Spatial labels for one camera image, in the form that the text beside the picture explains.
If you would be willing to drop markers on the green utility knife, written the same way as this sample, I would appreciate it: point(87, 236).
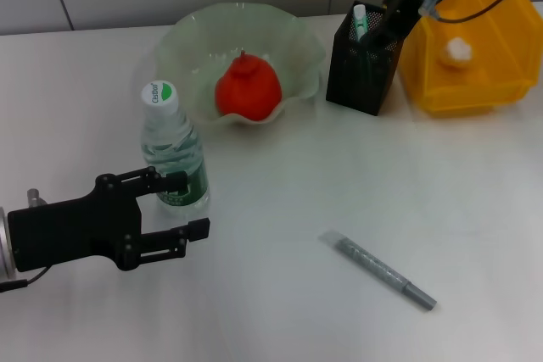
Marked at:
point(360, 23)

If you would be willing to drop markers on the yellow plastic bin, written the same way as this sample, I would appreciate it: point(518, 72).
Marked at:
point(466, 95)

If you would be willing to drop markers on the white paper ball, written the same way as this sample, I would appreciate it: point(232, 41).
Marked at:
point(456, 52)

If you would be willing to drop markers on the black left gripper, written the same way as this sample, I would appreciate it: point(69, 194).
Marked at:
point(72, 230)

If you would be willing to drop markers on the clear green-label water bottle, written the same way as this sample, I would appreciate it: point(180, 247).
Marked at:
point(174, 141)

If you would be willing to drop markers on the grey marker pen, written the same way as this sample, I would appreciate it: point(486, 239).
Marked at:
point(382, 271)

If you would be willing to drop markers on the green glass fruit plate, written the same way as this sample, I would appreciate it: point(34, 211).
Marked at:
point(186, 52)

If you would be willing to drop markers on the black mesh pen holder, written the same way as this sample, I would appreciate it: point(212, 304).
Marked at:
point(360, 78)

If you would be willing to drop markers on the red-orange fruit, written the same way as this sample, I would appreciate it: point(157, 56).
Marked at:
point(248, 90)

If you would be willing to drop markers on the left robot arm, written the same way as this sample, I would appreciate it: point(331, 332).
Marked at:
point(5, 239)

